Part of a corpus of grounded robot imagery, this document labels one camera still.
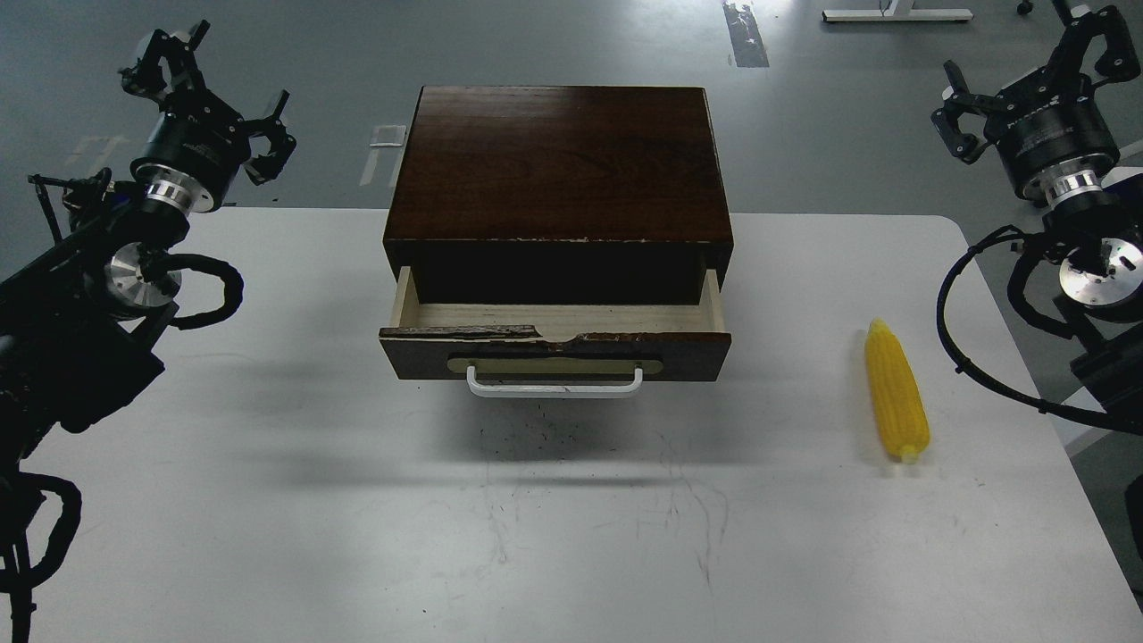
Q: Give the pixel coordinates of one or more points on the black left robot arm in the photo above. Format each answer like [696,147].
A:
[80,322]

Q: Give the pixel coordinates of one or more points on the yellow corn cob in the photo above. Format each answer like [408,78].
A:
[900,417]

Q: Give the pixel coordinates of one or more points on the black tape strip on floor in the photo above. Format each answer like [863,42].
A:
[747,48]

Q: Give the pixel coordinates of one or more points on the wooden drawer with white handle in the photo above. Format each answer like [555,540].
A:
[556,351]

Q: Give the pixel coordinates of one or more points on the white table leg base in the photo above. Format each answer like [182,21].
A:
[891,12]

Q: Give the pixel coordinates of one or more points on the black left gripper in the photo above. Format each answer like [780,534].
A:
[199,135]

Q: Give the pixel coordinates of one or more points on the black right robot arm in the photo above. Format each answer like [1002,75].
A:
[1079,278]

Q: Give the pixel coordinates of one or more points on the dark wooden cabinet box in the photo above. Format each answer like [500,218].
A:
[560,195]

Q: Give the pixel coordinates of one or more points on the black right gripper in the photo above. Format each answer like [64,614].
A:
[1054,134]

